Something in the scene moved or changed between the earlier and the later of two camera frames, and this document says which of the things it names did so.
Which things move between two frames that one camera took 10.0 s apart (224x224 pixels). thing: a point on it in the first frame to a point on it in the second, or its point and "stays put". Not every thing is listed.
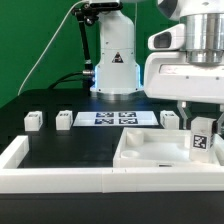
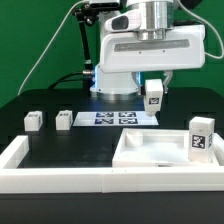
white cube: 169,120 to 153,97
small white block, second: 64,120 stays put
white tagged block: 202,133 stays put
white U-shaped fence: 116,179 stays put
